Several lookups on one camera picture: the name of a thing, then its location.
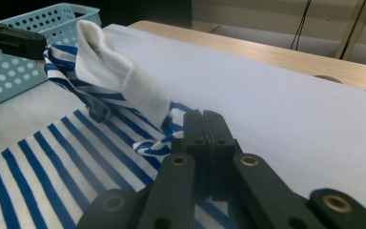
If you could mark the light blue plastic basket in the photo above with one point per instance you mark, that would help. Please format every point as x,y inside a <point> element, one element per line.
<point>9,79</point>

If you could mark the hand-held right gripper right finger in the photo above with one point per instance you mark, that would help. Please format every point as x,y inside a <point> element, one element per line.
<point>220,136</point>

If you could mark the wooden table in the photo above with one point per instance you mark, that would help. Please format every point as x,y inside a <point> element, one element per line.
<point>267,54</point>

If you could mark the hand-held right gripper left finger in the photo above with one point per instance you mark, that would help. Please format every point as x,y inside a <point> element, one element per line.
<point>198,133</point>

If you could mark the blue white striped baby romper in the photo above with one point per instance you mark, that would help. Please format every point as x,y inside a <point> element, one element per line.
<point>60,159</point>

